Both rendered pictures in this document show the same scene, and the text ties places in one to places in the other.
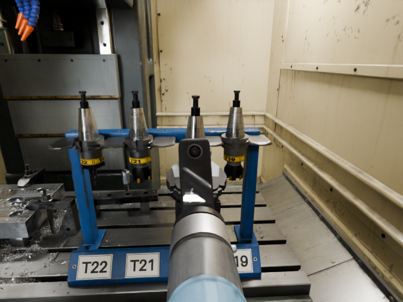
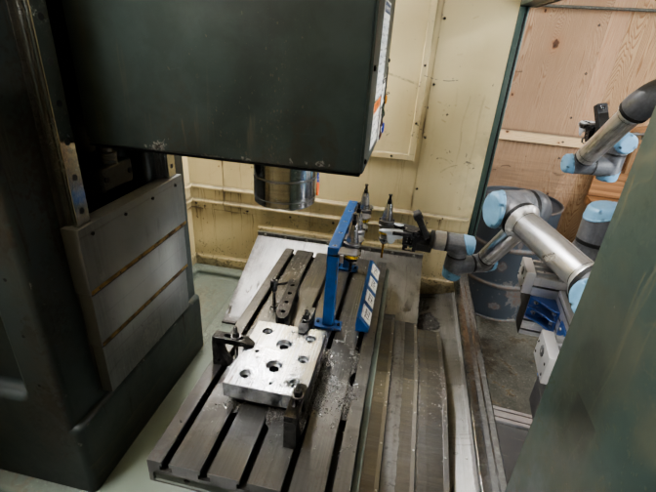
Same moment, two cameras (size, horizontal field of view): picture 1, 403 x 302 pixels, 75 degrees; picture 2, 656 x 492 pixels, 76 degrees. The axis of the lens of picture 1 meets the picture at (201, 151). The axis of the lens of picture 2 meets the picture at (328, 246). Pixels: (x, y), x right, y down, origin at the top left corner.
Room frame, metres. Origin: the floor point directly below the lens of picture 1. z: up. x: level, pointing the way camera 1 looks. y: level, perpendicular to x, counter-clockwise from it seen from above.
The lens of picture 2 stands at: (0.36, 1.54, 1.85)
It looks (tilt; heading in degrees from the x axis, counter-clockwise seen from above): 26 degrees down; 283
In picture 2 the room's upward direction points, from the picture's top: 4 degrees clockwise
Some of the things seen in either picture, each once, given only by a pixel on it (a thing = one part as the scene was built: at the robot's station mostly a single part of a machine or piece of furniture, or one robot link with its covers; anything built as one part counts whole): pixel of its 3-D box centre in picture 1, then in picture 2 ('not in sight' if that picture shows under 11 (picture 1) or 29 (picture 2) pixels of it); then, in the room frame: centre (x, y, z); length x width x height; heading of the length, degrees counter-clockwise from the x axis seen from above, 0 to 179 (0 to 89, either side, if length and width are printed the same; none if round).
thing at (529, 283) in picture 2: not in sight; (577, 284); (-0.26, -0.02, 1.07); 0.40 x 0.13 x 0.09; 178
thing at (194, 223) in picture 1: (202, 244); (438, 239); (0.27, 0.00, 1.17); 0.08 x 0.05 x 0.08; 93
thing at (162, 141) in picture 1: (163, 142); not in sight; (0.58, 0.09, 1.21); 0.07 x 0.05 x 0.01; 3
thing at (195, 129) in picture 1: (195, 132); (388, 211); (0.48, 0.01, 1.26); 0.04 x 0.04 x 0.07
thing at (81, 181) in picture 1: (84, 196); (330, 291); (0.62, 0.31, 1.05); 0.10 x 0.05 x 0.30; 3
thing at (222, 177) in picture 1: (213, 181); not in sight; (0.41, -0.02, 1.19); 0.09 x 0.05 x 0.02; 170
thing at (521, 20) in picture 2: not in sight; (488, 157); (0.10, -0.49, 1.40); 0.04 x 0.04 x 1.20; 3
